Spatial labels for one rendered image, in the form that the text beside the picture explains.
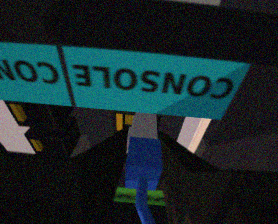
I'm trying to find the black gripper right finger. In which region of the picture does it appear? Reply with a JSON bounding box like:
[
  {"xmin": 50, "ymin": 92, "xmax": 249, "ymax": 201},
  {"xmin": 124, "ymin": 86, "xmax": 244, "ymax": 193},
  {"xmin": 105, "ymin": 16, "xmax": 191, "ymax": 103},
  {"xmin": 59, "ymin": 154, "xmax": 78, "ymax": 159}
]
[{"xmin": 157, "ymin": 131, "xmax": 278, "ymax": 224}]

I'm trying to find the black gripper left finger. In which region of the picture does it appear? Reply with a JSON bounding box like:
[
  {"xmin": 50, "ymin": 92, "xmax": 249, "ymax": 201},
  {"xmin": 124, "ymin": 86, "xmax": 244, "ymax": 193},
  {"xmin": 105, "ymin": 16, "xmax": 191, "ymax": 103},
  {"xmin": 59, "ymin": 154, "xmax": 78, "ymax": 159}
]
[{"xmin": 0, "ymin": 128, "xmax": 129, "ymax": 224}]

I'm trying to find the blue network cable plug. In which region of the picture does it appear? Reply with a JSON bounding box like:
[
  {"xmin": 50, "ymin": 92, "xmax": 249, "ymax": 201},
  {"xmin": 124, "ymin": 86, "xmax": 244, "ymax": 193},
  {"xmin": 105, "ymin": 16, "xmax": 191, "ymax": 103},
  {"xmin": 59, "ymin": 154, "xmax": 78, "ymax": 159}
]
[{"xmin": 125, "ymin": 112, "xmax": 163, "ymax": 224}]

